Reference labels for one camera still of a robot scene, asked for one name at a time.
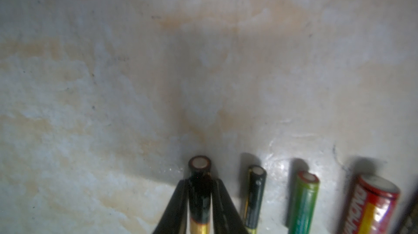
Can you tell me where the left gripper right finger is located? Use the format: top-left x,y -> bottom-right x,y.
211,178 -> 248,234

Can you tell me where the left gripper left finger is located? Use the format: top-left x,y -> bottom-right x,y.
153,180 -> 189,234

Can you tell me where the black gold AAA battery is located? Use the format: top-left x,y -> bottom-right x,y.
394,189 -> 418,234

